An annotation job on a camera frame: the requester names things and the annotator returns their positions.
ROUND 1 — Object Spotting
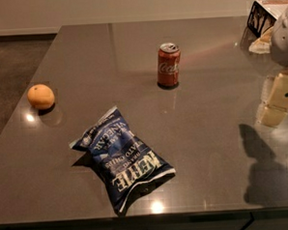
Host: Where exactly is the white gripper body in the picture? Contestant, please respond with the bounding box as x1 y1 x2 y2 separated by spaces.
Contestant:
271 6 288 67

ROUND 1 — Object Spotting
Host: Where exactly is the blue kettle chip bag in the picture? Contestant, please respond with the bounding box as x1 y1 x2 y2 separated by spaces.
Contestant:
70 107 176 215

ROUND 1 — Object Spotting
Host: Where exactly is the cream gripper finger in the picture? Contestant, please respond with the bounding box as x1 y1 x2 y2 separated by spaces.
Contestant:
259 69 288 128

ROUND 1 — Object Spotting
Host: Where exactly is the red coca-cola can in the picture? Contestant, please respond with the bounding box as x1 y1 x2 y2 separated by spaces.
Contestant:
158 42 181 88

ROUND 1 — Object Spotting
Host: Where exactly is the black box with paper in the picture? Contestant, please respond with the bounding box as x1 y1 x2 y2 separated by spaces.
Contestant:
246 0 288 38

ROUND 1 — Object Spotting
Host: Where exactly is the orange fruit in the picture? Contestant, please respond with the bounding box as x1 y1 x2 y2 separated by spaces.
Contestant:
27 84 55 110

